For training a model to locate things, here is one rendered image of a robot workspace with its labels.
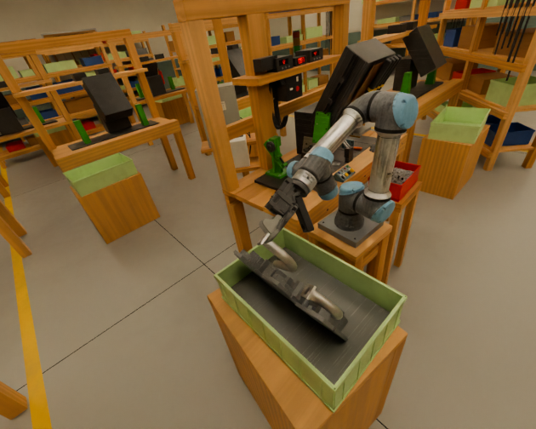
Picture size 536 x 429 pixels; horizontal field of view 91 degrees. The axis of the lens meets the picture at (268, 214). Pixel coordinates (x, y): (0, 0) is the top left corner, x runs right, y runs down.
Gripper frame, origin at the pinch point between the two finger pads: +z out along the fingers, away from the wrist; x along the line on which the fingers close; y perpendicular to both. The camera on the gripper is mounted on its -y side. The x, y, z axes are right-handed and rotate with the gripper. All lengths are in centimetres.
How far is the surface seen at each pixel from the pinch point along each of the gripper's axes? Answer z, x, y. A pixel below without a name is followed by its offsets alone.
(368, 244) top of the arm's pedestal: -36, -39, -47
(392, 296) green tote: -13, -9, -50
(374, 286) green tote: -13.5, -13.9, -45.3
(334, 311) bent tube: 5.4, 7.5, -25.3
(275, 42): -441, -437, 188
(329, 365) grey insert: 18.9, -8.7, -42.2
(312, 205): -43, -65, -19
